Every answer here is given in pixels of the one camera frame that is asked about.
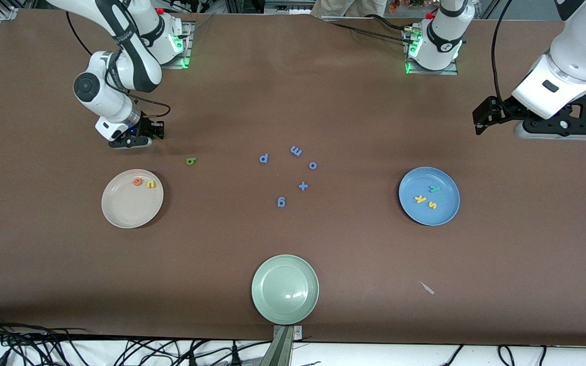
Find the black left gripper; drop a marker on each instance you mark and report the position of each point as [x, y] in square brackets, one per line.
[502, 109]

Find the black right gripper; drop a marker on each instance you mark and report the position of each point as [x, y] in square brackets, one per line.
[148, 126]

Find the green foam letter b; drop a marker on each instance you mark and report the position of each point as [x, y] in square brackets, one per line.
[191, 161]

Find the teal foam letter y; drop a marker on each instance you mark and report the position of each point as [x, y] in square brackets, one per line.
[434, 189]

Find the yellow foam letter k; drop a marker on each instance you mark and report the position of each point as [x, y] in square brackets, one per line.
[419, 199]

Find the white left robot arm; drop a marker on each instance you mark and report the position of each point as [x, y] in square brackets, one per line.
[573, 61]

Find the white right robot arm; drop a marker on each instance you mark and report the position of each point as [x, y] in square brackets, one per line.
[94, 91]

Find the beige brown plate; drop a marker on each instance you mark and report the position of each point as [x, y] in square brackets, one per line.
[130, 206]

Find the blue plate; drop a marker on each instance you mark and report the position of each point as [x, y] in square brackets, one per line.
[443, 203]

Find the blue foam letter p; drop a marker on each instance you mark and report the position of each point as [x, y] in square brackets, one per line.
[264, 158]

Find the blue foam letter m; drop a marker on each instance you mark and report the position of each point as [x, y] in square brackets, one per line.
[296, 150]

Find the orange background object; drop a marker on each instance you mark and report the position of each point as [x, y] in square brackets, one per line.
[400, 4]

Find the blue foam plus sign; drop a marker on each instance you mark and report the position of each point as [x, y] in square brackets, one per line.
[303, 186]

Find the person in beige clothing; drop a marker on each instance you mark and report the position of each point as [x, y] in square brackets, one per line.
[349, 6]

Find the grey tape scrap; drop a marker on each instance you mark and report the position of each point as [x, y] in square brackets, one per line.
[427, 287]

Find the pale green plate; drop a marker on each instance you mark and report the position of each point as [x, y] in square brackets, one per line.
[285, 289]

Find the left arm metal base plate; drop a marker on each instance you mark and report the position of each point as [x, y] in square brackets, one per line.
[450, 71]

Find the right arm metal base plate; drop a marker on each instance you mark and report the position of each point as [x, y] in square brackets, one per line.
[187, 40]

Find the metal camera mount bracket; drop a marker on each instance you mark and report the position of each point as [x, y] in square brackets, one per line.
[283, 345]

